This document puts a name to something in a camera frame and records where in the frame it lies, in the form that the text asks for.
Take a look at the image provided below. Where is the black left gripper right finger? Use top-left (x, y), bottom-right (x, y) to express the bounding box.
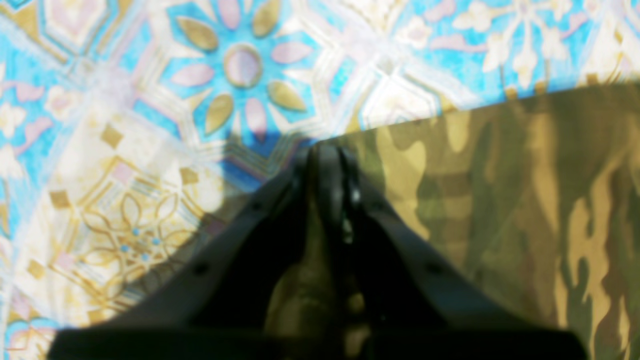
top-left (320, 145), bottom-right (586, 360)

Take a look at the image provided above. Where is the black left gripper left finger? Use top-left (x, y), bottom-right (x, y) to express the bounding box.
top-left (50, 149), bottom-right (311, 360)

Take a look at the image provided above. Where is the camouflage T-shirt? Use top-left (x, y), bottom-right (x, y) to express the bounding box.
top-left (265, 84), bottom-right (639, 360)

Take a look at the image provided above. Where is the patterned tablecloth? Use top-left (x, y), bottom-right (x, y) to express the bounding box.
top-left (1, 0), bottom-right (639, 360)

